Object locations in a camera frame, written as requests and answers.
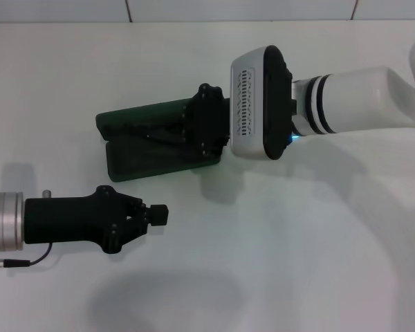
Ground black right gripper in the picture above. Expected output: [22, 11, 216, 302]
[147, 82, 231, 157]

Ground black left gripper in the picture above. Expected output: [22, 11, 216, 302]
[24, 185, 169, 255]

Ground black glasses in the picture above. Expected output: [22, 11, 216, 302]
[122, 119, 194, 148]

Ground green glasses case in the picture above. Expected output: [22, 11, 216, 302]
[95, 98, 225, 183]

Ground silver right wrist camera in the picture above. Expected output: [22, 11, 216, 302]
[230, 44, 297, 160]

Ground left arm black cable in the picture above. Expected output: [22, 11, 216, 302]
[0, 241, 55, 274]

